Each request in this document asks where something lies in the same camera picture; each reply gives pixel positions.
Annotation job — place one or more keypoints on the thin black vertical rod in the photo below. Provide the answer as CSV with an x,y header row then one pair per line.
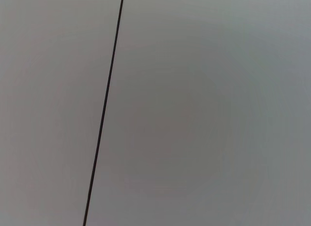
x,y
103,109

